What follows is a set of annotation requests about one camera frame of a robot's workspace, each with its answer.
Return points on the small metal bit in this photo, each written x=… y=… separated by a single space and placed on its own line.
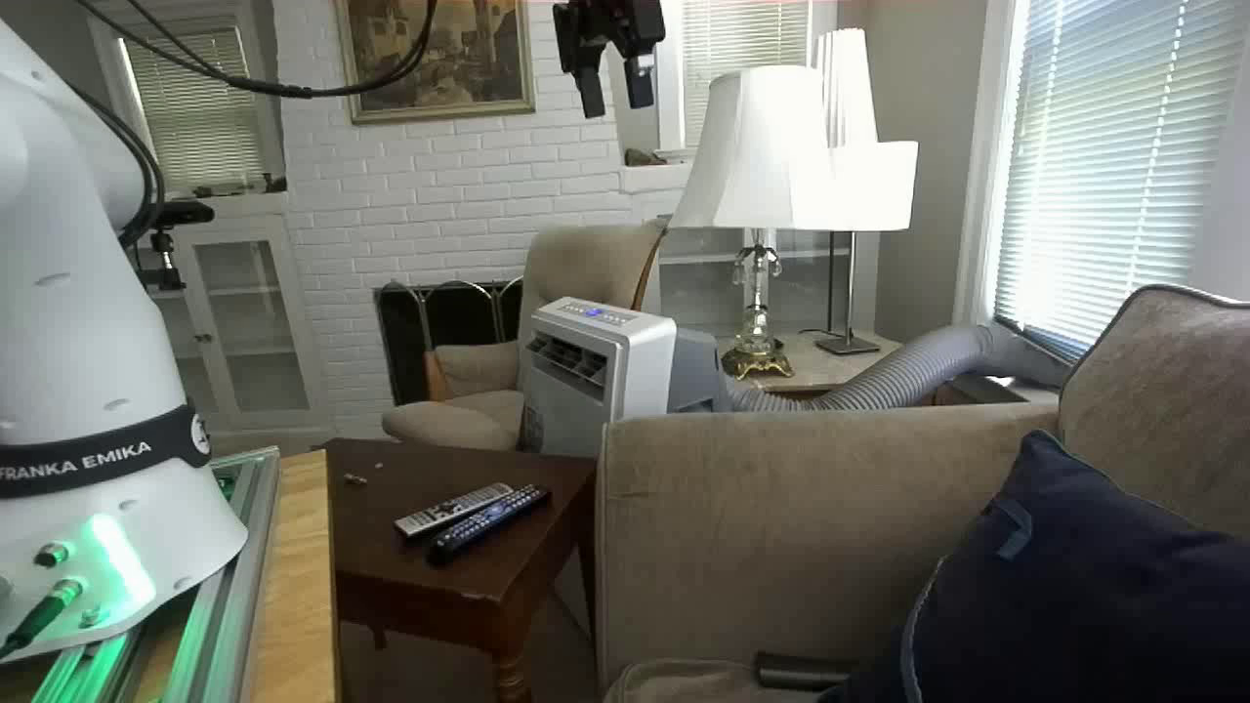
x=353 y=477

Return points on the dark wooden side table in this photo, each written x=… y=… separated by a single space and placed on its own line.
x=442 y=572

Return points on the white window blinds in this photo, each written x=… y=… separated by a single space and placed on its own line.
x=1118 y=158

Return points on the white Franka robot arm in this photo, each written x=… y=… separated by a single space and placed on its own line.
x=81 y=339

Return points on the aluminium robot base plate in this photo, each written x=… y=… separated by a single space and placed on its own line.
x=238 y=559

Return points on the framed painting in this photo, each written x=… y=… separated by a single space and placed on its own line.
x=442 y=60

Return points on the white glass door cabinet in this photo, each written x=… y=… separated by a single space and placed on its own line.
x=248 y=324

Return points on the beige fabric sofa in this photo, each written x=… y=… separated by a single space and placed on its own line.
x=784 y=519

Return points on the navy blue pillow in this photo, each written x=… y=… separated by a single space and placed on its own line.
x=1080 y=598

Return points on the table lamp white shade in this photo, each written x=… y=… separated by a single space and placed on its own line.
x=748 y=158

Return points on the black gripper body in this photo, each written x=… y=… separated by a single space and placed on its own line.
x=611 y=20

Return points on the silver remote control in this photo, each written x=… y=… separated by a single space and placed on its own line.
x=456 y=510

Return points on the white portable air conditioner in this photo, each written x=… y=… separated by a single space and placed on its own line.
x=598 y=372

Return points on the small black flat device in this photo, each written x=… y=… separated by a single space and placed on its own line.
x=799 y=668

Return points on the wooden lamp end table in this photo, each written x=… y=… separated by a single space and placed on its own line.
x=814 y=365

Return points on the black remote control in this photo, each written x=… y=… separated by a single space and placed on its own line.
x=491 y=523

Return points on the beige armchair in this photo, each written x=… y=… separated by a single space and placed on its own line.
x=589 y=266

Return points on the light wooden robot table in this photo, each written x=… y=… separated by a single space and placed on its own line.
x=299 y=586

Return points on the black fireplace screen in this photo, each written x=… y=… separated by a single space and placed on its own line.
x=437 y=324

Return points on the black camera on tripod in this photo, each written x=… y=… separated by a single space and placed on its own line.
x=179 y=214

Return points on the slim lamp white shade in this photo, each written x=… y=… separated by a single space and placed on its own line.
x=874 y=169

